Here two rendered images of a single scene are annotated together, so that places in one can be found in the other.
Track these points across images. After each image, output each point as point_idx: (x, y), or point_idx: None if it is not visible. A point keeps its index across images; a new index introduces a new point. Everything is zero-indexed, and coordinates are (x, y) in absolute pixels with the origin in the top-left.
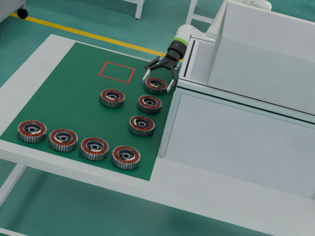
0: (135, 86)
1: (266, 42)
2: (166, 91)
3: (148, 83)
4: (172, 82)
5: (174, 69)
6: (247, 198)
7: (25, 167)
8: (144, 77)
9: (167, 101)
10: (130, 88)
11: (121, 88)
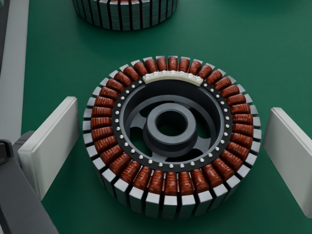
0: (276, 95)
1: None
2: (92, 169)
3: (217, 81)
4: (36, 131)
5: None
6: None
7: None
8: (285, 115)
9: (58, 72)
10: (279, 67)
11: (307, 45)
